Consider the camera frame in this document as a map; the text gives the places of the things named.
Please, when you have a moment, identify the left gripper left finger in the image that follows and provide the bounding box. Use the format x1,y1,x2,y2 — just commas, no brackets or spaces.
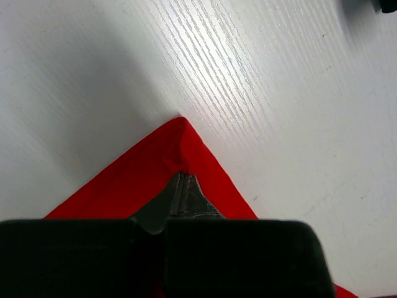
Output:
1,173,184,297

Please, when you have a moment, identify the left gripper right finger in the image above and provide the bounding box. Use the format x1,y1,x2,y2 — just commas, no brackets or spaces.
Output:
164,173,336,297

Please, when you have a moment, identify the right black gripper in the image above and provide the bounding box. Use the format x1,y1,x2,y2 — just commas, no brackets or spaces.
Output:
373,0,397,14

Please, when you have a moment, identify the red t shirt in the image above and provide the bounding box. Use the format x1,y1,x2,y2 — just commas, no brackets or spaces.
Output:
46,117,351,297

